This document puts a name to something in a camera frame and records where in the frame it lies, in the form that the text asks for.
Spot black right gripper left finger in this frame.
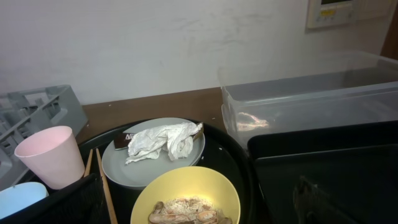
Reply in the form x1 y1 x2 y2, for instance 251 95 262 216
1 174 104 224

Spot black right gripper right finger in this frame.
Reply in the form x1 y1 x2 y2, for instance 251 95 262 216
293 176 358 224

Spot wooden chopstick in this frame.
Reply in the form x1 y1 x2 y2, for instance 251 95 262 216
83 149 93 177
95 148 118 224

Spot pink plastic cup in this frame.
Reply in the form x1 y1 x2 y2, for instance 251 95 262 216
14 126 85 190

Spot light blue plastic cup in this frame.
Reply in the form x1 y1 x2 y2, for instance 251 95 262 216
0 182 49 219

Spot brown snack wrapper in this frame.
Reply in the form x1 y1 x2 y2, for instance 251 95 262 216
114 122 204 154

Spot rice and shrimp leftovers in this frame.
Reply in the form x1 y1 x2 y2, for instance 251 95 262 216
148 197 233 224

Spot white napkin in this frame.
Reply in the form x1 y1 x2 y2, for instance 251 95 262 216
125 123 203 165

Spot yellow bowl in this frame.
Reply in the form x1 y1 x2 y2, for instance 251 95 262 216
130 166 241 224

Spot grey dishwasher rack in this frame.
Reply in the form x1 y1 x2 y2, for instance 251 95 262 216
1 85 88 190

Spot grey round plate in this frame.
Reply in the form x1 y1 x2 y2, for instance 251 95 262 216
102 133 205 190

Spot black rectangular tray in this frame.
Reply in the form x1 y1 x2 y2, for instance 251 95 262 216
248 121 397 223

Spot clear plastic bin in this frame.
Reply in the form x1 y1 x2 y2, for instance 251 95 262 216
218 52 397 147

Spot white wall control panel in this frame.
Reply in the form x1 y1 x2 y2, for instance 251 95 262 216
306 0 397 29

